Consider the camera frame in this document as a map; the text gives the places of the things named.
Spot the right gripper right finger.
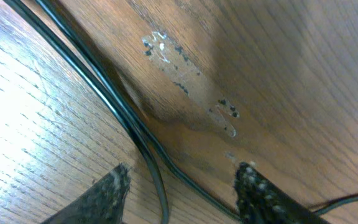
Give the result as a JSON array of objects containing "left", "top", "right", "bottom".
[{"left": 234, "top": 162, "right": 328, "bottom": 224}]

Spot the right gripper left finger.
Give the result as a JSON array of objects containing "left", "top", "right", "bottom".
[{"left": 43, "top": 164, "right": 131, "bottom": 224}]

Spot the black cable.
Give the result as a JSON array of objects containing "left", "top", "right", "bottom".
[{"left": 3, "top": 0, "right": 358, "bottom": 224}]

